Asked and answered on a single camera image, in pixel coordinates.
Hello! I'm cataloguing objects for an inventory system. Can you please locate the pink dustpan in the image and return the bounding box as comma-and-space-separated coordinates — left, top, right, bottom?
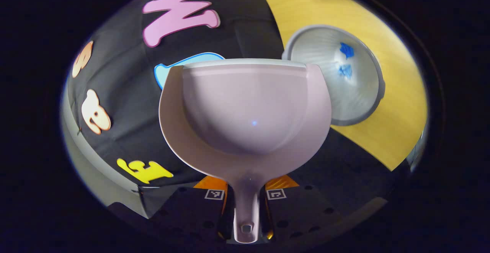
158, 58, 333, 244

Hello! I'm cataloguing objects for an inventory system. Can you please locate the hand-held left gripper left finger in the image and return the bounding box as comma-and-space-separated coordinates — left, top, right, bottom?
147, 175, 235, 243

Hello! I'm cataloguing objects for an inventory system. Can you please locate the white garbage bin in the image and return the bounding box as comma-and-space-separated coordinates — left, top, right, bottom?
282, 24, 385, 127

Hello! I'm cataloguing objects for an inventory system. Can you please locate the dark blue paper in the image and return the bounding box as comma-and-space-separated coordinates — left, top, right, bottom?
340, 42, 355, 60

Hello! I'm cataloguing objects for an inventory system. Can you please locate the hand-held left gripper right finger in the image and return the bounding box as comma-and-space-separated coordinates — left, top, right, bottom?
260, 174, 346, 242

